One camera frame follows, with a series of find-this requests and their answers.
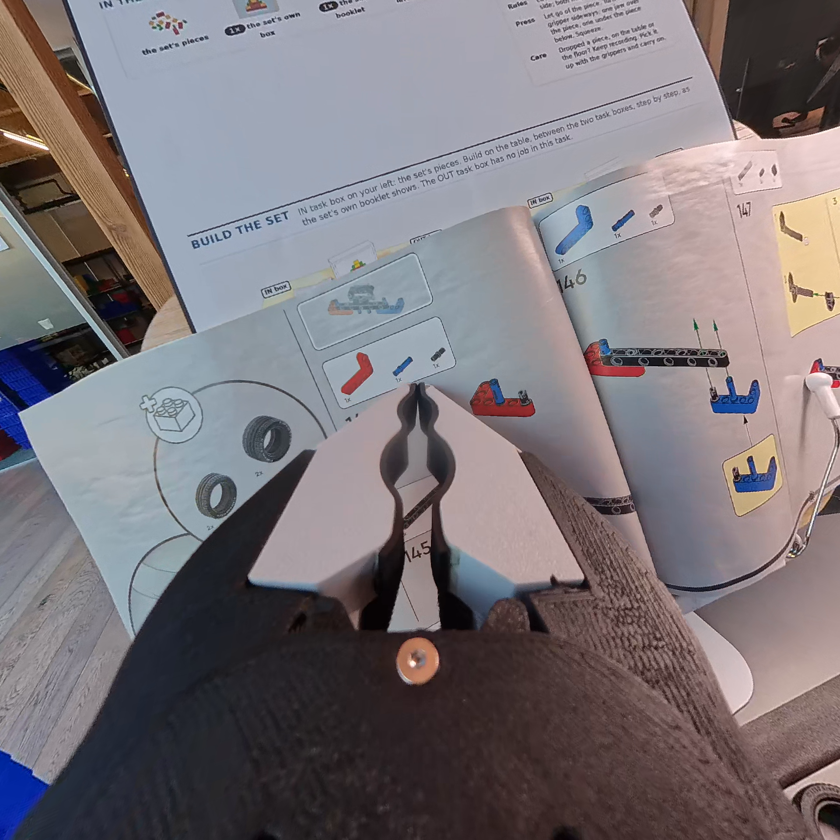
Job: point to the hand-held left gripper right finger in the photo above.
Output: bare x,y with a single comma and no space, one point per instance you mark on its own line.
505,518

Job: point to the wooden post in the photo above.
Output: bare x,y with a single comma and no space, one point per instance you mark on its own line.
65,131

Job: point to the shelf with coloured bins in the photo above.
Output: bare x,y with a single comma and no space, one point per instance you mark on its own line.
111,302

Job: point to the white book stand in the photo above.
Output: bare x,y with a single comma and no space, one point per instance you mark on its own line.
722,663

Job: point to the white task instruction board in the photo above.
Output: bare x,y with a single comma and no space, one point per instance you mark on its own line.
328,131

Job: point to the blue plastic bin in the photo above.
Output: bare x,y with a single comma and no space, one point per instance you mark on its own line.
16,787

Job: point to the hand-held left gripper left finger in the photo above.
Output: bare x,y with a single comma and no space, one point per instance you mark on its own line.
328,518

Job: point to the lego instruction booklet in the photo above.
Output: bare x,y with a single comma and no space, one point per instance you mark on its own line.
656,295

